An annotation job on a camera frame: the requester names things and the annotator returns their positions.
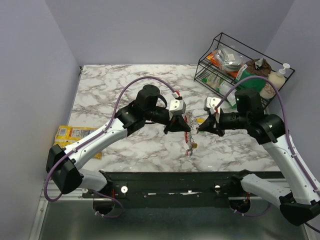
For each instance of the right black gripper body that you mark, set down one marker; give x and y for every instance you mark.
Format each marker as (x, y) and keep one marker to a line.
(220, 129)

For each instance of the aluminium frame rail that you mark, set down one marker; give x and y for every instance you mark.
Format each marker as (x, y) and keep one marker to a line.
(53, 192)

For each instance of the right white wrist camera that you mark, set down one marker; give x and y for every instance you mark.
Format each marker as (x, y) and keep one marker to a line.
(211, 105)

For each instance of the white pump soap bottle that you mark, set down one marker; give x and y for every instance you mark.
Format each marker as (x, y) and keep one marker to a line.
(272, 83)

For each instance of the yellow tagged key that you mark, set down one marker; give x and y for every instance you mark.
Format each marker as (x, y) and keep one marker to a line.
(200, 120)

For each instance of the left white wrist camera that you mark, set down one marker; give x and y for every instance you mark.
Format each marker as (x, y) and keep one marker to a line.
(177, 107)

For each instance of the silver foil bag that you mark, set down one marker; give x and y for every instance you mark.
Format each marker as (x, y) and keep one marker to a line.
(228, 59)

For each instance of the black wire rack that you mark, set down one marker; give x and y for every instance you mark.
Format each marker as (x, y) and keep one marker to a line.
(205, 67)

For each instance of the green brown snack bag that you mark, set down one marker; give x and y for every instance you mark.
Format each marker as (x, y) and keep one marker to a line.
(256, 67)

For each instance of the yellow snack bag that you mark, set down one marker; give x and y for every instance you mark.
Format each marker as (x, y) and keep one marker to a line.
(67, 135)

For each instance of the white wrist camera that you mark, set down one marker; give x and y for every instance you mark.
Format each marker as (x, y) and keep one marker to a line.
(177, 107)
(211, 105)

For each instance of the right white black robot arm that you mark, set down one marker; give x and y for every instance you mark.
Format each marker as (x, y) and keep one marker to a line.
(300, 202)

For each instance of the keyring with keys red tag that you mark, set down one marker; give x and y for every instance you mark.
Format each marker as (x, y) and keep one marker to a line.
(188, 135)

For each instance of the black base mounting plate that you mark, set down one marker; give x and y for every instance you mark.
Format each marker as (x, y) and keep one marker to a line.
(174, 189)

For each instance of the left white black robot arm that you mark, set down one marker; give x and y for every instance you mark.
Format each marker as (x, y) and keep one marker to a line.
(65, 165)

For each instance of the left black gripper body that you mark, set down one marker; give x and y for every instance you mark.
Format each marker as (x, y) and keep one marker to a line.
(170, 126)

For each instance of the orange snack bag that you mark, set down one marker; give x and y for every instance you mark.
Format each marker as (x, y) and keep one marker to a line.
(212, 59)

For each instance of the green white snack packet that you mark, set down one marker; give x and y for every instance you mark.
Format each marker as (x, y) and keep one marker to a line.
(214, 81)

